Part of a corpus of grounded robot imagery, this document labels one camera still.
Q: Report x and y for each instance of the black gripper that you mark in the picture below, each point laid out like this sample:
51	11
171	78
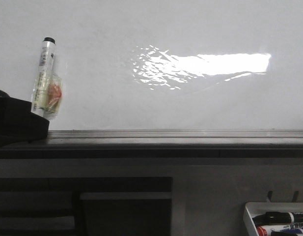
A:
18	123

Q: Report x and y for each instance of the white marker with taped magnet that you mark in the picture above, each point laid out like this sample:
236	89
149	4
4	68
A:
47	91

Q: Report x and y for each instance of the white whiteboard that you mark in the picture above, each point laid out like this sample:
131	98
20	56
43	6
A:
161	64

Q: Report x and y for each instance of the aluminium whiteboard tray ledge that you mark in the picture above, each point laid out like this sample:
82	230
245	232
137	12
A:
150	142

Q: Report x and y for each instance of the white marker tray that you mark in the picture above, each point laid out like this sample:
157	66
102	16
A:
253	209

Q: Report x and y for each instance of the black capped marker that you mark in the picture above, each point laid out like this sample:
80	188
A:
274	217

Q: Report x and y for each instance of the red capped marker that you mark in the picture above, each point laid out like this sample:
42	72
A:
266	230

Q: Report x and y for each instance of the blue capped marker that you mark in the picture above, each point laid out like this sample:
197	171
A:
295	232

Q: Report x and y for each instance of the left black wall hook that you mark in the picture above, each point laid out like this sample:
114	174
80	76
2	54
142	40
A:
269	196

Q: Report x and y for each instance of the black wall hook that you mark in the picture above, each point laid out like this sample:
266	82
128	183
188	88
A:
269	196
295	196

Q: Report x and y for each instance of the right black wall hook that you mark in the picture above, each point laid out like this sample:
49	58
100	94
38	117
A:
295	196

